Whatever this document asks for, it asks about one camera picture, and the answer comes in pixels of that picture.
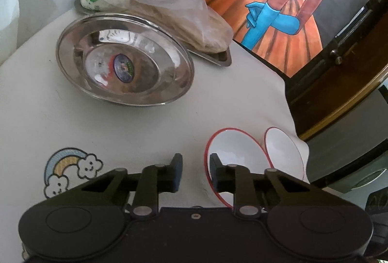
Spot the metal door knob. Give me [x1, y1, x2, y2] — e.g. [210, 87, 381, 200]
[330, 49, 344, 65]

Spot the wall poster with orange dress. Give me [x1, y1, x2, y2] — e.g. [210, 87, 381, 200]
[205, 0, 388, 79]

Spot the white bowl with red rim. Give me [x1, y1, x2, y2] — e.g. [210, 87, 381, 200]
[205, 128, 274, 209]
[264, 127, 305, 182]

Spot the black door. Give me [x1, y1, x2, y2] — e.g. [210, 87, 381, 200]
[168, 0, 388, 142]

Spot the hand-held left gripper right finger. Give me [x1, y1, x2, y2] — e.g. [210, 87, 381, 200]
[210, 153, 323, 219]

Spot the steel rectangular tray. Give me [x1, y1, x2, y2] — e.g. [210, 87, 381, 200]
[74, 0, 233, 67]

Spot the steel plate with sticker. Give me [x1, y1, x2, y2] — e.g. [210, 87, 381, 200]
[56, 14, 195, 107]

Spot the flatbread in plastic bag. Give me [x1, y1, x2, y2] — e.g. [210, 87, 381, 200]
[126, 0, 234, 53]

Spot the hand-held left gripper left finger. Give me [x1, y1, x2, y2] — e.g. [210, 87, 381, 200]
[69, 153, 184, 219]

